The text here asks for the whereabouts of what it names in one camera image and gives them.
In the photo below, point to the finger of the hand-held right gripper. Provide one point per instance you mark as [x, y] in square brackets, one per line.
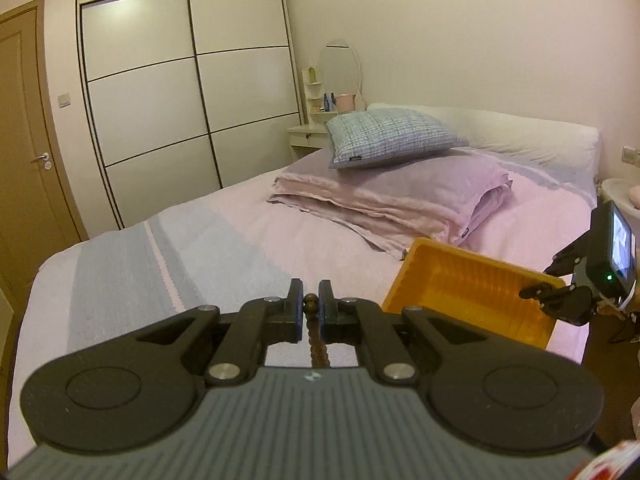
[567, 257]
[542, 292]

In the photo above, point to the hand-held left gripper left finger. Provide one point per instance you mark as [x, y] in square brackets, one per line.
[300, 312]

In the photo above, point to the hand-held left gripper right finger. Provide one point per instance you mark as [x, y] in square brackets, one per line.
[321, 312]

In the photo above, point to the orange plastic tray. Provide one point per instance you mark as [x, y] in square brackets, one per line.
[465, 290]

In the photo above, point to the round white side table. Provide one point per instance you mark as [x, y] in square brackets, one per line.
[617, 195]

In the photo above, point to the bed with pink striped sheet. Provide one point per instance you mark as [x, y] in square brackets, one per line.
[225, 240]

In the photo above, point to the long white pillow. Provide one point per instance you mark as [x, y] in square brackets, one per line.
[525, 135]

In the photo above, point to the folded pink blanket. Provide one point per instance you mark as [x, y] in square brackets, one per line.
[400, 195]

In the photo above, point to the white dressing table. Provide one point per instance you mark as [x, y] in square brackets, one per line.
[306, 137]

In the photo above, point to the red and white printed object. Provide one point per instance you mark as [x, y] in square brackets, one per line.
[607, 462]

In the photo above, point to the blue-grey plaid pillow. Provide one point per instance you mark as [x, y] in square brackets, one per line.
[390, 132]

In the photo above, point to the blue bottles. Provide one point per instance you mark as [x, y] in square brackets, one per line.
[329, 102]

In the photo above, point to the pink cup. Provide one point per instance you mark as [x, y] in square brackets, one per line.
[345, 102]

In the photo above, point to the small white shelf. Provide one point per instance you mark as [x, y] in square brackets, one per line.
[312, 97]

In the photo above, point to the green bottle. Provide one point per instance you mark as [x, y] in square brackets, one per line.
[313, 75]

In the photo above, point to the oval mirror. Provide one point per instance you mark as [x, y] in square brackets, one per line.
[340, 67]

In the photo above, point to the white sliding-door wardrobe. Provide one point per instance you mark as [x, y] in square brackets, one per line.
[160, 100]

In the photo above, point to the brown wooden door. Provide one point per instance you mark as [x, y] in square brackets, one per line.
[25, 125]

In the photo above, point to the wall outlet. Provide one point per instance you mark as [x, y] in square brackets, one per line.
[631, 155]

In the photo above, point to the white light switch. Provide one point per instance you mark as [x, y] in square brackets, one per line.
[64, 100]

